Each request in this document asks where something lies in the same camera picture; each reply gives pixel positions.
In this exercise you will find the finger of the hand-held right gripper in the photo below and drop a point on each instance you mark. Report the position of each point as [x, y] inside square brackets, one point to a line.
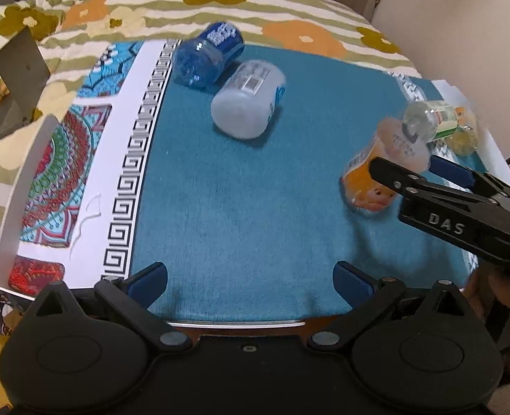
[449, 169]
[393, 173]

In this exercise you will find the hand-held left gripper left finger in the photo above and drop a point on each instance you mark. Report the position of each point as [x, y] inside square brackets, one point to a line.
[150, 280]

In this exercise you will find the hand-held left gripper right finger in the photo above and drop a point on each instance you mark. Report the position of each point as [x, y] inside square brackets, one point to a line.
[351, 282]

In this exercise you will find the orange juice bottle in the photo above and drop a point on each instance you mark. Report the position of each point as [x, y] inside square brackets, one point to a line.
[365, 177]

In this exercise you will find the small yellowish clear cup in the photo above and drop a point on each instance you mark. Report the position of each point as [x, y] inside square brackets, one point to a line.
[464, 138]

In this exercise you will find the person's right hand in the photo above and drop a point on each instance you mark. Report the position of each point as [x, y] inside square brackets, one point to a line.
[503, 292]

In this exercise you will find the clear green-label bottle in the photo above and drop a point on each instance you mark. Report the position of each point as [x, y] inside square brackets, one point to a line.
[427, 119]

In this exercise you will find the teal patterned mat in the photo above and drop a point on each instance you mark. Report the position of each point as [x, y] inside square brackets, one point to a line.
[255, 207]

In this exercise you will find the white translucent plastic bottle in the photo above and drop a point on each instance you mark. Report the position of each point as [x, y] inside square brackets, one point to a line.
[246, 99]

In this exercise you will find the floral striped blanket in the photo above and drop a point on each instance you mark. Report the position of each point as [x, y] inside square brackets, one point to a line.
[276, 13]

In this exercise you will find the blue plastic bottle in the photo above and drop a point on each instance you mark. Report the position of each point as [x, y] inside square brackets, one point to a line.
[205, 54]

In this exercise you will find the grey laptop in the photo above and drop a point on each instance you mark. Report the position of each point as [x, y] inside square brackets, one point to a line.
[15, 82]

